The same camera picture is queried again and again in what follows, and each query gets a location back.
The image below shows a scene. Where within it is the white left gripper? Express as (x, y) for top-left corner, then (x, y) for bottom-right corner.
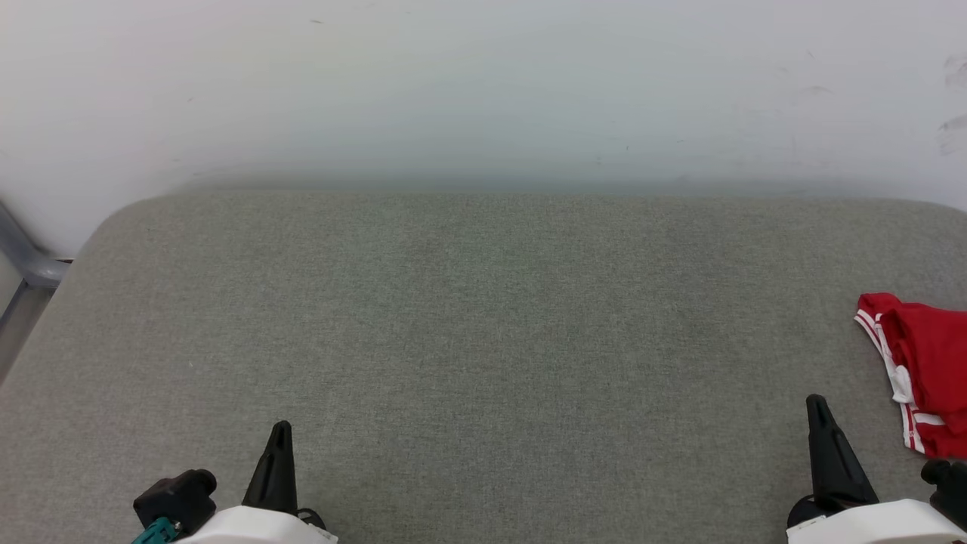
(177, 420), (338, 544)

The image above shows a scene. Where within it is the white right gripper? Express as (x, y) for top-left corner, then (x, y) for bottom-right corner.
(786, 394), (967, 544)

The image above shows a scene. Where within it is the black cable with teal plug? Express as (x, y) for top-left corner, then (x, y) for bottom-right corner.
(132, 517), (179, 544)

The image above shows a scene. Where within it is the red and white t-shirt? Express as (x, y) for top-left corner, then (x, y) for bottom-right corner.
(854, 292), (967, 460)

